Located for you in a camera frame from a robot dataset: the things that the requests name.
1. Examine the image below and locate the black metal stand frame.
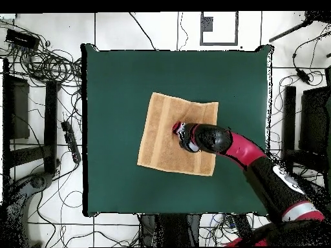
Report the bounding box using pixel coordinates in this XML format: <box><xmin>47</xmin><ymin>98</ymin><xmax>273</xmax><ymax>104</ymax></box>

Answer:
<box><xmin>1</xmin><ymin>58</ymin><xmax>59</xmax><ymax>176</ymax></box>
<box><xmin>280</xmin><ymin>85</ymin><xmax>331</xmax><ymax>179</ymax></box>

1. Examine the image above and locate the grey curved device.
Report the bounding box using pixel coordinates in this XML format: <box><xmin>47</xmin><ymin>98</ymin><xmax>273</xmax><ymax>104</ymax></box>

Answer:
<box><xmin>7</xmin><ymin>172</ymin><xmax>54</xmax><ymax>247</ymax></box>

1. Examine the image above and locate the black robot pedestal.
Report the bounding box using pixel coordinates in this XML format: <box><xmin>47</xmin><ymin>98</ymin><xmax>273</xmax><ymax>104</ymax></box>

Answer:
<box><xmin>139</xmin><ymin>213</ymin><xmax>202</xmax><ymax>247</ymax></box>

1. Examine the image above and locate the tan terry towel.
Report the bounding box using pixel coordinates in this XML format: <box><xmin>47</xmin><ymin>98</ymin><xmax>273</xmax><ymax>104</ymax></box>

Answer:
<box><xmin>136</xmin><ymin>92</ymin><xmax>220</xmax><ymax>177</ymax></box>

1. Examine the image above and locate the dark green table cloth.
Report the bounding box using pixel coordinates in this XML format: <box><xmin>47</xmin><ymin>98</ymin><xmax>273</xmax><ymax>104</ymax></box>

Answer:
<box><xmin>81</xmin><ymin>43</ymin><xmax>273</xmax><ymax>216</ymax></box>

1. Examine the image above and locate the black electronics box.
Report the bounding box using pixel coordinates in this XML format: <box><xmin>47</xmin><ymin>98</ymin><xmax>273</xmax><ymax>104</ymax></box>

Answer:
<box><xmin>5</xmin><ymin>28</ymin><xmax>40</xmax><ymax>50</ymax></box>

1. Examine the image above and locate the black tripod leg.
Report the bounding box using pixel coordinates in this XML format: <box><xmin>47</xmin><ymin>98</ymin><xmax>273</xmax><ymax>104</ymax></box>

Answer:
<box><xmin>268</xmin><ymin>11</ymin><xmax>331</xmax><ymax>43</ymax></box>

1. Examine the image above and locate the long black power strip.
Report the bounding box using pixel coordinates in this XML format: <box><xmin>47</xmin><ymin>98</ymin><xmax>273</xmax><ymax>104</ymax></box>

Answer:
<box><xmin>224</xmin><ymin>213</ymin><xmax>253</xmax><ymax>240</ymax></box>

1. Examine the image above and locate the black power adapter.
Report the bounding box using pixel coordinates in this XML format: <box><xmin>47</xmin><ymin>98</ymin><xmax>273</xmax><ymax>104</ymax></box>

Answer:
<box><xmin>295</xmin><ymin>67</ymin><xmax>312</xmax><ymax>85</ymax></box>

